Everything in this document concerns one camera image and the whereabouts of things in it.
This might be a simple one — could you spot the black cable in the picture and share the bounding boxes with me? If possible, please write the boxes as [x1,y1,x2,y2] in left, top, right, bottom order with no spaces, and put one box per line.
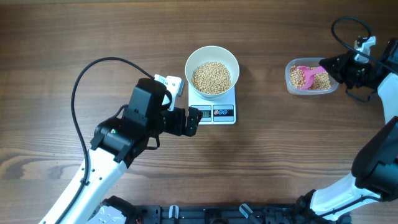
[54,57,156,224]
[330,16,398,75]

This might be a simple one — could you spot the white bowl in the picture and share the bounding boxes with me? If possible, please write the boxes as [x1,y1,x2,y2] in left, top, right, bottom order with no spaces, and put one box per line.
[185,45,240,99]

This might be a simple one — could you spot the clear plastic container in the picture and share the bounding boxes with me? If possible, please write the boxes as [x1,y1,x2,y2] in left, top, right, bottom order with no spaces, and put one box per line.
[285,57,339,95]

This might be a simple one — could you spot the white digital kitchen scale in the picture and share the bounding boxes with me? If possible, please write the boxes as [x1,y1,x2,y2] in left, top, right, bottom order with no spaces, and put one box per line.
[188,86,237,125]

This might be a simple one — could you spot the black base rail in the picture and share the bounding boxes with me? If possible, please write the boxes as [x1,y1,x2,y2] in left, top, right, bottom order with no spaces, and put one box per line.
[90,195,352,224]

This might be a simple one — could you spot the soybeans in white bowl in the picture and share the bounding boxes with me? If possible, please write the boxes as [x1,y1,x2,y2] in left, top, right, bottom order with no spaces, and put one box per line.
[191,62,231,95]

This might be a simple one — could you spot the left black cable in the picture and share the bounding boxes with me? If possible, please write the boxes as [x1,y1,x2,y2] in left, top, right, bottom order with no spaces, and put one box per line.
[54,57,156,224]

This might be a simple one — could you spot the pile of soybeans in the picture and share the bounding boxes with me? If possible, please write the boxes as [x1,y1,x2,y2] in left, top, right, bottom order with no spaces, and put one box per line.
[289,65,331,90]

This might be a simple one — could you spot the right black cable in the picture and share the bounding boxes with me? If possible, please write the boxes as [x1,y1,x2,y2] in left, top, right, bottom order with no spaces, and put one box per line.
[330,16,398,75]

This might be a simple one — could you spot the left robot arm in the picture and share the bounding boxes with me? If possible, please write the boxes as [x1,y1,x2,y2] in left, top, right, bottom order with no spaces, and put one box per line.
[42,78,202,223]

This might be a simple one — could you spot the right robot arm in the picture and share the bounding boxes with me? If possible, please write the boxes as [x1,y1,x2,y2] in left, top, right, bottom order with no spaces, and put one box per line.
[291,39,397,223]

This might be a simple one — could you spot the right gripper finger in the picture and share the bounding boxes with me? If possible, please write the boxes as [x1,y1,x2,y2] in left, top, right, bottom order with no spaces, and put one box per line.
[323,67,346,83]
[319,51,356,72]

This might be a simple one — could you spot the pink measuring scoop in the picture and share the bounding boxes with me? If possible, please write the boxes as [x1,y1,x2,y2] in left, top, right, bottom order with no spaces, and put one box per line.
[297,66,325,90]

